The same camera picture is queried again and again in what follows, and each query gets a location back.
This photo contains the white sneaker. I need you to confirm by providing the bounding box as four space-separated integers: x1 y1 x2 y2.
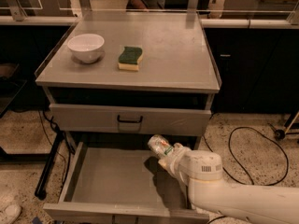
0 203 21 224

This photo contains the black wheeled cart base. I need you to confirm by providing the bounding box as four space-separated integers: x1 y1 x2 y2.
270 111 299 140

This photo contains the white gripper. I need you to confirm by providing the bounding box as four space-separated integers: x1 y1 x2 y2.
158 143 190 178

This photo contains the black table leg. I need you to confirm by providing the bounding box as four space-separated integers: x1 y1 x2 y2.
35 132 64 200

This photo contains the grey metal drawer cabinet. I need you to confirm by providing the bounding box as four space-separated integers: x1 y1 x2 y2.
36 11 221 224

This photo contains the green yellow sponge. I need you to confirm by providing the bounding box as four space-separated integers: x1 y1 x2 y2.
118 47 143 71

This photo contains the white horizontal rail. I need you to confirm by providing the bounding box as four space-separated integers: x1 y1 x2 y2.
201 19 299 29

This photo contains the open middle drawer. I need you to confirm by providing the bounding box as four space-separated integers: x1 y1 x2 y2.
44 144 208 224

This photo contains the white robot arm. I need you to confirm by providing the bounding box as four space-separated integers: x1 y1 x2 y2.
155 142 299 224

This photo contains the closed upper drawer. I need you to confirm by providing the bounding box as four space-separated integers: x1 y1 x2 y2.
50 104 211 136

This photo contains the white ceramic bowl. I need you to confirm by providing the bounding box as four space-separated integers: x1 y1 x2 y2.
67 34 105 63

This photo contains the black floor cable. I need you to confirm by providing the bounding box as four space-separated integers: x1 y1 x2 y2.
202 126 290 224

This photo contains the crushed 7up can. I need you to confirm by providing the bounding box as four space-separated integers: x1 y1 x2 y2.
148 134 173 159

